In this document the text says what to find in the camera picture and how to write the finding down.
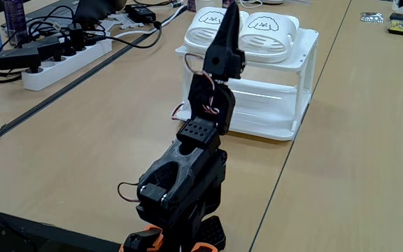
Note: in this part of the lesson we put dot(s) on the white slipper with dog print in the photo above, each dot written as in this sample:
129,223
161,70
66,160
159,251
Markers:
198,31
268,38

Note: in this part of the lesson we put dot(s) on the white plastic shoe rack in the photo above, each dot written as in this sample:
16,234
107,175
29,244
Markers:
268,105

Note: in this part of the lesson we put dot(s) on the purple drink can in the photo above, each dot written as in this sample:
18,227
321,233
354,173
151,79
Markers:
225,3
15,21
191,5

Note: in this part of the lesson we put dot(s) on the white paper cup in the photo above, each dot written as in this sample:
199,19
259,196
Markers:
205,3

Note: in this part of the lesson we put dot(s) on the black power adapter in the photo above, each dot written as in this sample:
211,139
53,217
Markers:
140,14

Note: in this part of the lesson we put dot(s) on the small black plug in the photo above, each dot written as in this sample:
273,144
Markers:
90,39

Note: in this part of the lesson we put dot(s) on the silver foil packet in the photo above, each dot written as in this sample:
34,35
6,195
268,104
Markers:
372,17

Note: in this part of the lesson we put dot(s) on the black plug adapter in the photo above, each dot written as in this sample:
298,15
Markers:
76,35
45,47
19,57

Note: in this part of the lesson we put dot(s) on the white power strip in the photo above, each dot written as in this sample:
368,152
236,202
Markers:
68,64

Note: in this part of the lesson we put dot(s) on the black table edge bar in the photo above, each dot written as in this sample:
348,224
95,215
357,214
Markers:
47,231

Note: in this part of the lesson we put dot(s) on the white printed bracket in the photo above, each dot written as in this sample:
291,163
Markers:
128,21
107,26

